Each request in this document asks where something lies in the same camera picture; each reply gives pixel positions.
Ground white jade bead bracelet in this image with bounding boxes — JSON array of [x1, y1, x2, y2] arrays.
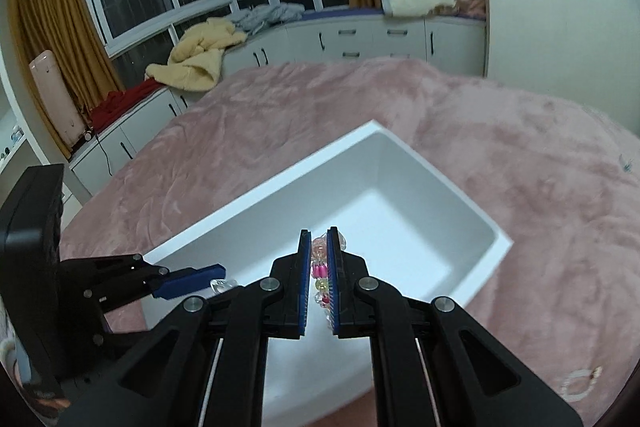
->
[[558, 364, 604, 403]]

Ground colourful bead bracelet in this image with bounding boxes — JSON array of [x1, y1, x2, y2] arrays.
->
[[310, 231, 348, 325]]

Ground pink plush bed blanket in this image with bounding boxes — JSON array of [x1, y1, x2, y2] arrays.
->
[[62, 58, 639, 426]]

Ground white rectangular storage box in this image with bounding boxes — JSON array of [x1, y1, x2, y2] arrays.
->
[[142, 118, 516, 427]]

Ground red cloth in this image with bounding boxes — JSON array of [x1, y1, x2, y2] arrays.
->
[[90, 78, 163, 133]]

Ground pink upright device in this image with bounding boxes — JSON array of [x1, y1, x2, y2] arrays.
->
[[29, 50, 87, 148]]

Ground yellow fleece blanket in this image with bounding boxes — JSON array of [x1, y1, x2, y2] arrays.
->
[[145, 17, 247, 92]]

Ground grey crumpled clothes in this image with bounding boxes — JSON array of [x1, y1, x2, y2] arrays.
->
[[228, 3, 306, 35]]

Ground left mustard curtain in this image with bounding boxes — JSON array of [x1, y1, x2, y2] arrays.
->
[[8, 0, 124, 158]]

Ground white window-seat cabinets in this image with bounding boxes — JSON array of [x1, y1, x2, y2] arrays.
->
[[70, 13, 487, 195]]

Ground white wardrobe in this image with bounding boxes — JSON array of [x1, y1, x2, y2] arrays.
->
[[487, 0, 639, 131]]

